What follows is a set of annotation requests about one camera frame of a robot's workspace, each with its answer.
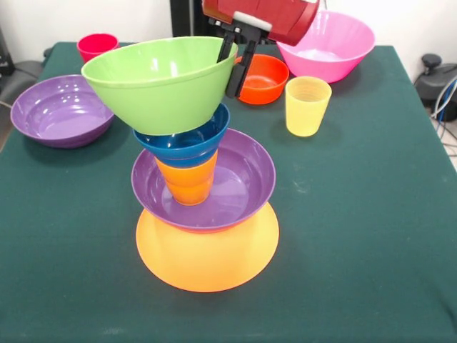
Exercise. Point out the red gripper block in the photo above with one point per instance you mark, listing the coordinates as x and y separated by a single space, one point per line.
278 14

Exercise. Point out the green plastic bowl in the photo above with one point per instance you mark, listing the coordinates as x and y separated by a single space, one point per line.
153 93

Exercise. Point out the blue plastic bowl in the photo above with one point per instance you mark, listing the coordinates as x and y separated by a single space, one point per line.
193 146

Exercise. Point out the large pink plastic bowl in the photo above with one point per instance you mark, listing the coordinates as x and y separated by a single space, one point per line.
332 50

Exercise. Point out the purple plastic bowl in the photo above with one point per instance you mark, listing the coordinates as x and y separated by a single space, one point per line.
246 186
57 112

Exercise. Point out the orange plastic cup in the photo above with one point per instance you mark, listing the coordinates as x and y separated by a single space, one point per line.
187 182

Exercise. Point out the large yellow-orange plastic bowl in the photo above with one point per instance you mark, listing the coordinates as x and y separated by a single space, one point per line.
207 261

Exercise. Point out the red-orange plastic bowl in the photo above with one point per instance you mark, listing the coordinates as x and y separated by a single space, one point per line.
267 82

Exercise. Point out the yellow plastic cup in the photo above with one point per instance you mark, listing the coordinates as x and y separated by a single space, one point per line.
307 110

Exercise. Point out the red plastic cup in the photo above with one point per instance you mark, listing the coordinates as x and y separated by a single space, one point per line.
94 46

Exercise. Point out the black floor stand base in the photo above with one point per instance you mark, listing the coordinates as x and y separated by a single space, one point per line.
21 75
433 76

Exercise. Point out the dark green table cloth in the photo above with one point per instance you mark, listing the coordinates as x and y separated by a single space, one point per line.
357 232

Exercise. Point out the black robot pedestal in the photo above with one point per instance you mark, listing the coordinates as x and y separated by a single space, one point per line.
185 18

